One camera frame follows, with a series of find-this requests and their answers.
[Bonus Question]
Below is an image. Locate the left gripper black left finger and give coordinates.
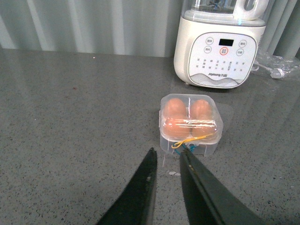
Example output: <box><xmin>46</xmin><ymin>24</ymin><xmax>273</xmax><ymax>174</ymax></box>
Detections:
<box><xmin>97</xmin><ymin>148</ymin><xmax>157</xmax><ymax>225</ymax></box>

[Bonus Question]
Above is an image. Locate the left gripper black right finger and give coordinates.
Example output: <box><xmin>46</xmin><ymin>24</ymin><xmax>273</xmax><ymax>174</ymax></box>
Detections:
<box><xmin>180</xmin><ymin>150</ymin><xmax>266</xmax><ymax>225</ymax></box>

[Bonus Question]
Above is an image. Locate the blue rubber band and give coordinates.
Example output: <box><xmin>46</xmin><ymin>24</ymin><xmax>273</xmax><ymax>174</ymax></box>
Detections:
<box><xmin>173</xmin><ymin>144</ymin><xmax>196</xmax><ymax>155</ymax></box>

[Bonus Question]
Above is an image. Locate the yellow rubber band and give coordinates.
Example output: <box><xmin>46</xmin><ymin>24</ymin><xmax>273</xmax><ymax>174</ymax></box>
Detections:
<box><xmin>171</xmin><ymin>134</ymin><xmax>214</xmax><ymax>149</ymax></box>

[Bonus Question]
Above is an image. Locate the brown egg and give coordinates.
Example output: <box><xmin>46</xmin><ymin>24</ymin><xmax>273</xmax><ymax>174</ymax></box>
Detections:
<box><xmin>163</xmin><ymin>98</ymin><xmax>186</xmax><ymax>118</ymax></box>
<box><xmin>163</xmin><ymin>118</ymin><xmax>190</xmax><ymax>138</ymax></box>
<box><xmin>190</xmin><ymin>120</ymin><xmax>217</xmax><ymax>137</ymax></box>
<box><xmin>190</xmin><ymin>99</ymin><xmax>212</xmax><ymax>120</ymax></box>

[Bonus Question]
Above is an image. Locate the clear plastic egg box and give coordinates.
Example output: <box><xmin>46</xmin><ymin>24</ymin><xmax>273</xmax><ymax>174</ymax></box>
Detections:
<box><xmin>159</xmin><ymin>94</ymin><xmax>224</xmax><ymax>156</ymax></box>

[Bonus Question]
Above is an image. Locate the clear plastic bag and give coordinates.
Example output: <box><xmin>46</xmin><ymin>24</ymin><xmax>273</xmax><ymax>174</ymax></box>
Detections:
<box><xmin>251</xmin><ymin>50</ymin><xmax>300</xmax><ymax>82</ymax></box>

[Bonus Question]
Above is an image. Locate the white Joyoung blender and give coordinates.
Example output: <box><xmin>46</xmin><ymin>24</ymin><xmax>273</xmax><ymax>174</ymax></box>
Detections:
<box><xmin>174</xmin><ymin>0</ymin><xmax>269</xmax><ymax>89</ymax></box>

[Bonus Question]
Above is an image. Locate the white power cable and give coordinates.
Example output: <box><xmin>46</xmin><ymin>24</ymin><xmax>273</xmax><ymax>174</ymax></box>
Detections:
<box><xmin>251</xmin><ymin>60</ymin><xmax>285</xmax><ymax>80</ymax></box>

